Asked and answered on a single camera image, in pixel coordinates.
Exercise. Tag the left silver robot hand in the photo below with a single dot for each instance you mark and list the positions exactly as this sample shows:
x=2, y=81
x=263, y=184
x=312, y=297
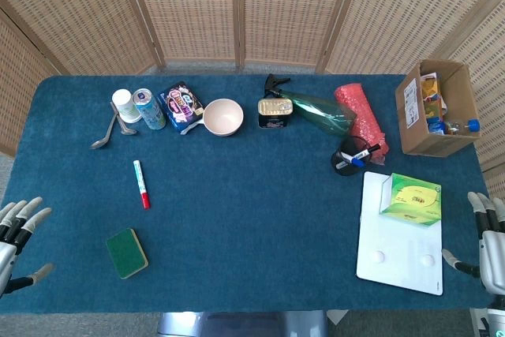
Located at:
x=10, y=258

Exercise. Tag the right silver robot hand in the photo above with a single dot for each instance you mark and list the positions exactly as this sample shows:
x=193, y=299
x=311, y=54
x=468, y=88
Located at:
x=493, y=254

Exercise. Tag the red white marker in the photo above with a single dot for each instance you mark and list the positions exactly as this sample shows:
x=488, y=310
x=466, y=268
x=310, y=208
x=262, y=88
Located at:
x=141, y=183

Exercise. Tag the black pen cup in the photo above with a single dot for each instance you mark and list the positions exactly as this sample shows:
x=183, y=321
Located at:
x=347, y=169

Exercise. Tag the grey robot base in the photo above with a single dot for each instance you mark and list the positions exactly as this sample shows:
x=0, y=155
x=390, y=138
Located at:
x=244, y=325

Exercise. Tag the blue capped marker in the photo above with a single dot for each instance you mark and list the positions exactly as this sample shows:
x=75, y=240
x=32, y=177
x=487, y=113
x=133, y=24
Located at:
x=357, y=162

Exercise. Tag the black capped marker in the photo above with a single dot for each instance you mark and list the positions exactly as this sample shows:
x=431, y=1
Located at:
x=361, y=154

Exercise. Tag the white round magnet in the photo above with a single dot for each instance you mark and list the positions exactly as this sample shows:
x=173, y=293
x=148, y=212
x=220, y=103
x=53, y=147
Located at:
x=427, y=260
x=378, y=256

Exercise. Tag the white whiteboard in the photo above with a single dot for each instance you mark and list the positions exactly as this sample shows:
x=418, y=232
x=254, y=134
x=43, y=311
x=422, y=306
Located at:
x=398, y=242

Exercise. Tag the green and yellow sponge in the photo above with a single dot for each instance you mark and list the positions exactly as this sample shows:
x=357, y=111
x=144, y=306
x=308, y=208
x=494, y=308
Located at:
x=126, y=253

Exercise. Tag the brown cardboard box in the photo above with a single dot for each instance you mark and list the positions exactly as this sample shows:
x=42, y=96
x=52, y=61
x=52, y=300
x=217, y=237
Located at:
x=434, y=143

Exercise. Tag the clear bottle blue cap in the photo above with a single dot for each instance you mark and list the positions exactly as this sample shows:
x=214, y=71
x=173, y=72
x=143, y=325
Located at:
x=459, y=127

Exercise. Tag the small blue packet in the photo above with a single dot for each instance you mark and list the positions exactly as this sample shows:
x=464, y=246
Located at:
x=436, y=127

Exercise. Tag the long metal spoon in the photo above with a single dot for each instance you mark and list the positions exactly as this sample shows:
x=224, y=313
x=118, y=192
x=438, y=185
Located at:
x=98, y=143

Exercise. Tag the yellow snack packet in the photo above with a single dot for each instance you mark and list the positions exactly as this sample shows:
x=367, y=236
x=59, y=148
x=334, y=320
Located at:
x=432, y=96

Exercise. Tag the short metal spoon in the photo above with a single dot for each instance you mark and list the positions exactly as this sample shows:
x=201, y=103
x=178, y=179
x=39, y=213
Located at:
x=128, y=130

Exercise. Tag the white paper cup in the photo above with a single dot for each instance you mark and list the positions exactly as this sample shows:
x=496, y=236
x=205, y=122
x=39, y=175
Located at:
x=125, y=106

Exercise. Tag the red bubble wrap roll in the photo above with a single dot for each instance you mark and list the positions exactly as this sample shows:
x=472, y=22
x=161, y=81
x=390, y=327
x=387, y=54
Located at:
x=361, y=110

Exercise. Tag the light blue drink can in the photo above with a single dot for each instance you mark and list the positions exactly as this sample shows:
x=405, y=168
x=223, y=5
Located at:
x=150, y=112

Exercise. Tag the green spray bottle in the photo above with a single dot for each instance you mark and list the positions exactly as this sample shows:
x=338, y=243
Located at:
x=319, y=114

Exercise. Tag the dark blue printed packet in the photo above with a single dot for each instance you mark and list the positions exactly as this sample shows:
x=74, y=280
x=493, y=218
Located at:
x=180, y=108

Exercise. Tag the blue table mat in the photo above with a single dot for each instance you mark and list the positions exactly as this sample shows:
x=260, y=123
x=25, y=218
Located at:
x=256, y=214

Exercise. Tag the beige bowl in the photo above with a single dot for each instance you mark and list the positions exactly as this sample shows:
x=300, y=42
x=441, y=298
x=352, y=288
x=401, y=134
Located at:
x=223, y=118

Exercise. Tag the black luncheon meat tin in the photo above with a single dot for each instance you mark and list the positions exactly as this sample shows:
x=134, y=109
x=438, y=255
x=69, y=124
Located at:
x=274, y=110

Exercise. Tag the woven folding screen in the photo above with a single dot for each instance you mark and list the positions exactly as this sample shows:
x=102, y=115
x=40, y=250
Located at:
x=189, y=5

